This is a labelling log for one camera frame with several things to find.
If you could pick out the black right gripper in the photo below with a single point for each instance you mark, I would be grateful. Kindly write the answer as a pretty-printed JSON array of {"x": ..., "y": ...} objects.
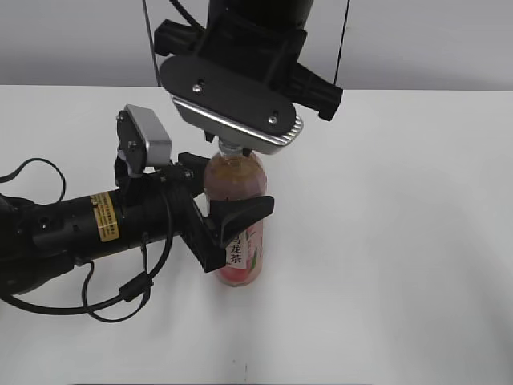
[{"x": 255, "y": 52}]

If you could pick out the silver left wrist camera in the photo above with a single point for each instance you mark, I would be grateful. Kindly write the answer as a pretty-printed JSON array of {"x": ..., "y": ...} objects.
[{"x": 143, "y": 140}]

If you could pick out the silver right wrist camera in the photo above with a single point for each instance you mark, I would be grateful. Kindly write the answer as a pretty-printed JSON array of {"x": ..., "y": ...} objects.
[{"x": 230, "y": 106}]

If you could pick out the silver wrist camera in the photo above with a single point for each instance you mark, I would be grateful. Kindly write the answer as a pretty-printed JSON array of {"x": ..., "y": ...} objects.
[
  {"x": 143, "y": 140},
  {"x": 230, "y": 106}
]

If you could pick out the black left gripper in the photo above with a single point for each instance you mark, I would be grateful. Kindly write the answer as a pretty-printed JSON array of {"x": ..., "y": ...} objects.
[{"x": 207, "y": 239}]

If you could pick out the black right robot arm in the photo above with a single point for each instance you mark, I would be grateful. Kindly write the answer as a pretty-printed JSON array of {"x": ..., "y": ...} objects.
[{"x": 276, "y": 15}]

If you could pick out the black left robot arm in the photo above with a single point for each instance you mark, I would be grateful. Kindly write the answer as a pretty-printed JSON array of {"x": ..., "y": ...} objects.
[{"x": 42, "y": 242}]

